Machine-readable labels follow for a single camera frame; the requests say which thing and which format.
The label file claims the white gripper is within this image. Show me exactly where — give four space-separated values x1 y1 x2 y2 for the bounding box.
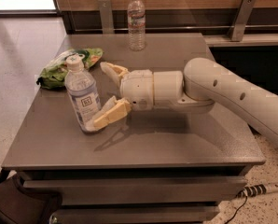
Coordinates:
85 62 154 132

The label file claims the blue labelled plastic bottle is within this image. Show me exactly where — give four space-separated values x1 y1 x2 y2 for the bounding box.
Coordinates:
64 53 102 133

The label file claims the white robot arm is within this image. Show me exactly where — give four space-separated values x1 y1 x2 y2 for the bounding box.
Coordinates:
85 58 278 147

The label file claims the clear plastic water bottle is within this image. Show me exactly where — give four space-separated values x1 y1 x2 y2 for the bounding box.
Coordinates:
127 0 146 51

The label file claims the green snack bag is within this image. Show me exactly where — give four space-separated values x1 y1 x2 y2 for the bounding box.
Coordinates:
36 48 104 90

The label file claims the grey drawer cabinet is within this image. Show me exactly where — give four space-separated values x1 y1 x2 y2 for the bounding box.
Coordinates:
1 33 267 224

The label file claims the dark brown bag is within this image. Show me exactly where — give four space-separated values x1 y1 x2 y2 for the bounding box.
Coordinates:
0 175 63 224

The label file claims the white power strip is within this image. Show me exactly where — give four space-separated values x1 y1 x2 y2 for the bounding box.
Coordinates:
236 183 278 198

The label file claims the left metal wall bracket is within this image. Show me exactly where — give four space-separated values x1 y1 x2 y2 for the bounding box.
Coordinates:
98 0 115 34

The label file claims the metal wall bracket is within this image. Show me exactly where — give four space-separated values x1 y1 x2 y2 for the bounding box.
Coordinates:
98 0 115 34
229 0 257 42

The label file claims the right metal wall bracket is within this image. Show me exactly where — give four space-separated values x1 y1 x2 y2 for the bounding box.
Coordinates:
229 0 257 42

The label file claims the black power cable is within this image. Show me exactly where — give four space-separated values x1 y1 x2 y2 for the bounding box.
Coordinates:
224 195 249 224

